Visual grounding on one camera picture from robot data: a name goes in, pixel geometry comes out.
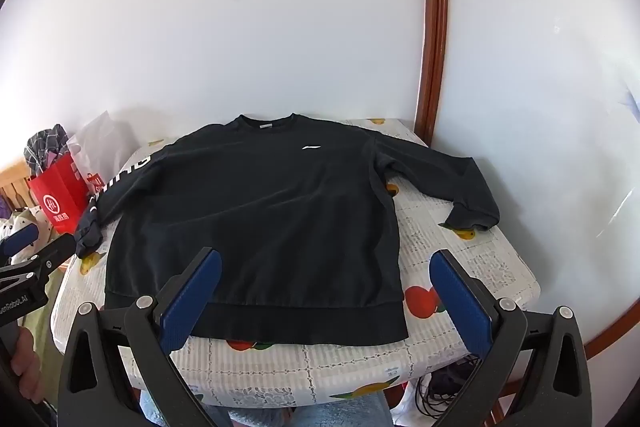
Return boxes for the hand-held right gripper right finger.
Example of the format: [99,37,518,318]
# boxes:
[429,249,594,427]

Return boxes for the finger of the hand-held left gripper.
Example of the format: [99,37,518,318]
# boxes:
[0,234,77,282]
[0,221,41,260]

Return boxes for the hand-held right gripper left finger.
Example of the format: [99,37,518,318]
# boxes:
[57,247,223,427]

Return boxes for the green cloth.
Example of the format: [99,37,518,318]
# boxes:
[19,274,67,410]

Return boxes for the person's blue jeans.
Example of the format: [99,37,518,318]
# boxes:
[140,389,401,427]

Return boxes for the black cables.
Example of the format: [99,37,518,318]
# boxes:
[414,351,482,424]

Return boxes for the red paper shopping bag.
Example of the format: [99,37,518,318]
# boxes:
[27,152,104,235]

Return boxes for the person's left hand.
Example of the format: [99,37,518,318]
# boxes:
[10,326,45,404]

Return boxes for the black sweatshirt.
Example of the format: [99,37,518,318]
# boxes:
[75,112,501,345]

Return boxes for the plaid cloth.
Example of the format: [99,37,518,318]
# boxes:
[24,124,71,178]

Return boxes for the wooden door frame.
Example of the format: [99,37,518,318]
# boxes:
[414,0,449,144]

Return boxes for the white plastic bag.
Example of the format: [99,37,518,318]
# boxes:
[67,109,132,194]

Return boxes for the white patterned cloth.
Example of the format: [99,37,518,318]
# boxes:
[0,206,52,264]

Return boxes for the fruit print tablecloth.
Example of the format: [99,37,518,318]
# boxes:
[50,117,543,408]

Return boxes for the wooden chair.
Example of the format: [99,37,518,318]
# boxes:
[0,159,42,214]

